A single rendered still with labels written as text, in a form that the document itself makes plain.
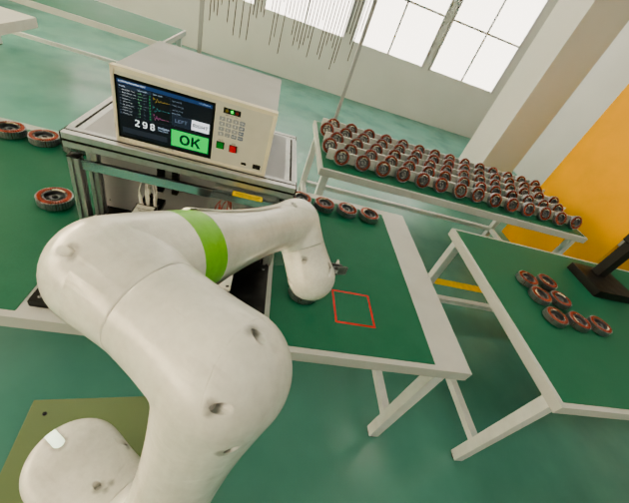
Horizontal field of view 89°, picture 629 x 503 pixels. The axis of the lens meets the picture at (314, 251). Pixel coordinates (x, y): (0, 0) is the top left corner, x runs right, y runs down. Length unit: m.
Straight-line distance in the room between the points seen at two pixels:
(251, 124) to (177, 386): 0.82
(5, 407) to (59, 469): 1.25
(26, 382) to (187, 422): 1.66
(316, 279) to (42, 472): 0.52
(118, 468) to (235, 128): 0.82
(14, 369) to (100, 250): 1.65
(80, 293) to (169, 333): 0.09
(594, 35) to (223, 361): 4.52
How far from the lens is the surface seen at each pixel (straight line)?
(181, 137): 1.06
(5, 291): 1.22
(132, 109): 1.08
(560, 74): 4.54
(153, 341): 0.30
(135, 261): 0.33
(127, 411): 0.95
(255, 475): 1.69
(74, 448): 0.67
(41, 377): 1.92
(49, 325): 1.14
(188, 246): 0.39
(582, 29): 4.50
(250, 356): 0.27
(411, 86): 7.80
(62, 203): 1.45
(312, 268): 0.68
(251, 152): 1.03
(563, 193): 4.30
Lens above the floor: 1.62
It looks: 38 degrees down
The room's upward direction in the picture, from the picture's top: 22 degrees clockwise
